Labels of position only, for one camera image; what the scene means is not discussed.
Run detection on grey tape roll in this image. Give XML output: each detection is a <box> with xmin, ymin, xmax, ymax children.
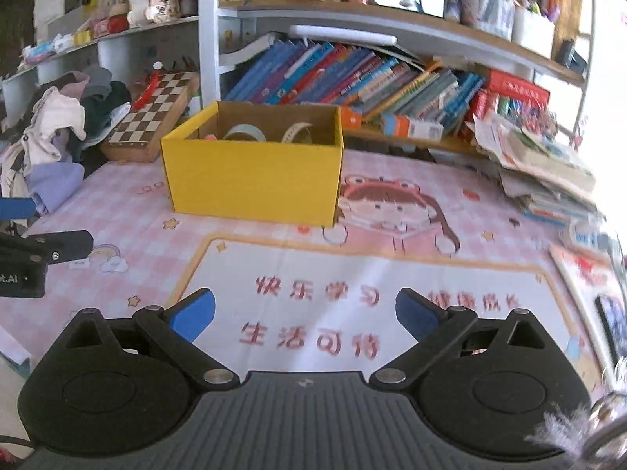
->
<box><xmin>221</xmin><ymin>125</ymin><xmax>268</xmax><ymax>142</ymax></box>

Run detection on red toy stick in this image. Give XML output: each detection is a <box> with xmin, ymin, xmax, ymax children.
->
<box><xmin>131</xmin><ymin>61</ymin><xmax>163</xmax><ymax>111</ymax></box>

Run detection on pink booklet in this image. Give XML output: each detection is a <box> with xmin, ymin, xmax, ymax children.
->
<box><xmin>549</xmin><ymin>245</ymin><xmax>627</xmax><ymax>378</ymax></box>

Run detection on pink printed tablecloth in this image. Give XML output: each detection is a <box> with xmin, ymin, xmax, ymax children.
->
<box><xmin>0</xmin><ymin>149</ymin><xmax>627</xmax><ymax>402</ymax></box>

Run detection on orange and white carton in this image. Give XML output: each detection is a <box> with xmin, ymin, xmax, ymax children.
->
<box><xmin>381</xmin><ymin>114</ymin><xmax>444</xmax><ymax>142</ymax></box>

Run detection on wooden chessboard box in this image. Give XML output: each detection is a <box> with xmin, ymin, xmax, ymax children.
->
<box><xmin>100</xmin><ymin>71</ymin><xmax>201</xmax><ymax>162</ymax></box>

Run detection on red book box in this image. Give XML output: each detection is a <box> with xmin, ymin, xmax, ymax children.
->
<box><xmin>482</xmin><ymin>69</ymin><xmax>550</xmax><ymax>108</ymax></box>

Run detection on row of yellow books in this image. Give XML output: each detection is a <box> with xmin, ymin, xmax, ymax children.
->
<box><xmin>549</xmin><ymin>0</ymin><xmax>584</xmax><ymax>60</ymax></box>

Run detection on black smartphone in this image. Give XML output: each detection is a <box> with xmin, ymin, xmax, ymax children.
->
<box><xmin>595</xmin><ymin>294</ymin><xmax>627</xmax><ymax>363</ymax></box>

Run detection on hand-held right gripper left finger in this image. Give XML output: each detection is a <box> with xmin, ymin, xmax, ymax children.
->
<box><xmin>61</xmin><ymin>288</ymin><xmax>241</xmax><ymax>392</ymax></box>

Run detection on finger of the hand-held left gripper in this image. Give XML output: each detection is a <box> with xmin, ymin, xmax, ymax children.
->
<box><xmin>0</xmin><ymin>197</ymin><xmax>36</xmax><ymax>221</ymax></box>
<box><xmin>0</xmin><ymin>230</ymin><xmax>94</xmax><ymax>264</ymax></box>

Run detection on white bookshelf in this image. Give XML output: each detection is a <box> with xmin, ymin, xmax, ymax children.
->
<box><xmin>0</xmin><ymin>0</ymin><xmax>596</xmax><ymax>157</ymax></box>

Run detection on pile of clothes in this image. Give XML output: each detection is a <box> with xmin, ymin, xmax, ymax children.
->
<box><xmin>0</xmin><ymin>65</ymin><xmax>133</xmax><ymax>216</ymax></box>

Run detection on fluffy pale pompom charm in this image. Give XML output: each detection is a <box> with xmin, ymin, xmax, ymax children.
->
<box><xmin>526</xmin><ymin>392</ymin><xmax>627</xmax><ymax>470</ymax></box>

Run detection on cream clear tape roll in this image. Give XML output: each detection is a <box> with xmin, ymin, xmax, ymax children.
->
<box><xmin>281</xmin><ymin>121</ymin><xmax>314</xmax><ymax>144</ymax></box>

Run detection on white power strip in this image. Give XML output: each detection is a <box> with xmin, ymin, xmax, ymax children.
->
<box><xmin>568</xmin><ymin>222</ymin><xmax>613</xmax><ymax>255</ymax></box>

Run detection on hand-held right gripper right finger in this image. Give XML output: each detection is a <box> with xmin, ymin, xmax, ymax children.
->
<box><xmin>368</xmin><ymin>289</ymin><xmax>564</xmax><ymax>389</ymax></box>

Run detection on yellow cardboard box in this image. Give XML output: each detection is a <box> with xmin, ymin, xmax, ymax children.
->
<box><xmin>161</xmin><ymin>101</ymin><xmax>344</xmax><ymax>228</ymax></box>

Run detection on stack of papers and books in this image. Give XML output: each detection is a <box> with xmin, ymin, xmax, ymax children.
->
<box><xmin>473</xmin><ymin>110</ymin><xmax>598</xmax><ymax>228</ymax></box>

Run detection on white storage container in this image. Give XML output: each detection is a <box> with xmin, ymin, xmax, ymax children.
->
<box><xmin>512</xmin><ymin>6</ymin><xmax>556</xmax><ymax>60</ymax></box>

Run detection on row of colourful books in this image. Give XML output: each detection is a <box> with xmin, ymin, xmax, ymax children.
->
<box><xmin>223</xmin><ymin>39</ymin><xmax>486</xmax><ymax>138</ymax></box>

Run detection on small black box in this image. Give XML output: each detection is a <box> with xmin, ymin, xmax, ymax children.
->
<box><xmin>556</xmin><ymin>39</ymin><xmax>587</xmax><ymax>69</ymax></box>

